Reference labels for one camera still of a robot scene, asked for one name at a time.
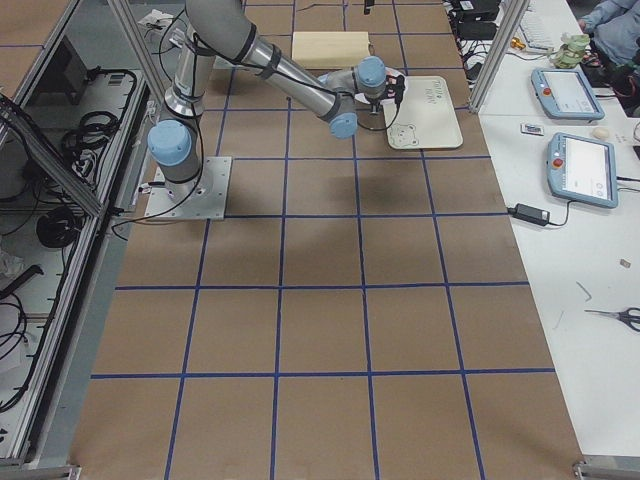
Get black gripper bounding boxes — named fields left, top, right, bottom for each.
left=365, top=92, right=384, bottom=115

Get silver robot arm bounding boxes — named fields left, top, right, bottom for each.
left=148, top=1, right=389, bottom=185

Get cream bear tray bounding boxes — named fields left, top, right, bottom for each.
left=384, top=76, right=463, bottom=150

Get wooden cutting board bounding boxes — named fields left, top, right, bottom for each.
left=292, top=31, right=370, bottom=70

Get white keyboard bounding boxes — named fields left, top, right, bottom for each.
left=518, top=11, right=554, bottom=54

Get far blue teach pendant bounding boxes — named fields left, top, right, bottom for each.
left=530, top=68, right=605, bottom=121

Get blue teach pendant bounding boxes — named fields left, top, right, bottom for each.
left=530, top=68, right=605, bottom=121
left=546, top=132, right=619, bottom=209

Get black small adapter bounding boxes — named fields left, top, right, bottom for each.
left=507, top=203, right=550, bottom=226

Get near blue teach pendant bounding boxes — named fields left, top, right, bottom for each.
left=546, top=132, right=619, bottom=209

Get seated person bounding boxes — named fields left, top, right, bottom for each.
left=578, top=0, right=639, bottom=65

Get black scissors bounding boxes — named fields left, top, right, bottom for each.
left=585, top=307, right=640, bottom=332

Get aluminium frame post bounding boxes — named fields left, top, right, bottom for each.
left=468, top=0, right=530, bottom=114

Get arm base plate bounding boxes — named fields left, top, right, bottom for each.
left=144, top=156, right=232, bottom=221

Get aluminium cable rack frame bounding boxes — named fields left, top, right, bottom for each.
left=1, top=1, right=160, bottom=476

